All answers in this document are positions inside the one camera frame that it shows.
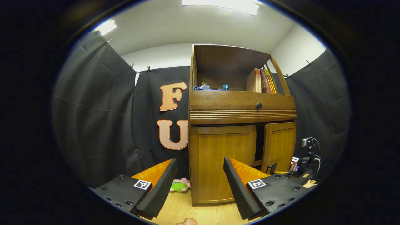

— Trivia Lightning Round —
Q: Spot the small ceiling light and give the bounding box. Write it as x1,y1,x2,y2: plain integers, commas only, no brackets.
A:
95,19,118,36

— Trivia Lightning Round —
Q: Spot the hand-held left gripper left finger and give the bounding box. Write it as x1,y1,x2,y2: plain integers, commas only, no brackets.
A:
89,158,178,221

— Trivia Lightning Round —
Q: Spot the beige book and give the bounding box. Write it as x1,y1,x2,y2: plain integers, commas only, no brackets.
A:
246,68,262,93

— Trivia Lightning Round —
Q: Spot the blue cloth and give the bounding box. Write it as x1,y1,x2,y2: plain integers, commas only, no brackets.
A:
194,84,224,91

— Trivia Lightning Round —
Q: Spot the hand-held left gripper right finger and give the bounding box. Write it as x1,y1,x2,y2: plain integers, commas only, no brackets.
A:
222,156,314,221

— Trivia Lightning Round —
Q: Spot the yellow book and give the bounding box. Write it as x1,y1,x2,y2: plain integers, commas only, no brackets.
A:
264,69,277,94

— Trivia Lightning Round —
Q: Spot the green plush toy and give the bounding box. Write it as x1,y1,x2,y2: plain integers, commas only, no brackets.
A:
170,177,191,192

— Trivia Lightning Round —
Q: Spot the brown book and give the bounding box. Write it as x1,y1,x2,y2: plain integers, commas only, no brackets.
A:
260,69,272,94

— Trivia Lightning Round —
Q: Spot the wooden double-door shoe cabinet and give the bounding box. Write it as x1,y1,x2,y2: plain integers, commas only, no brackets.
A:
187,44,297,207

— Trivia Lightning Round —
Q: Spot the wooden drawer front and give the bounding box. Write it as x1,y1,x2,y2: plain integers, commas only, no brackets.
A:
188,90,297,125

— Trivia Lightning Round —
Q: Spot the wooden cabinet door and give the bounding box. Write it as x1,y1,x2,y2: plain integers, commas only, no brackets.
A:
189,125,257,205
261,121,297,174

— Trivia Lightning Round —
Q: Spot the black backdrop cloth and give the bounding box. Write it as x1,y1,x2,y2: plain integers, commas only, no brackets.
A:
52,30,352,189

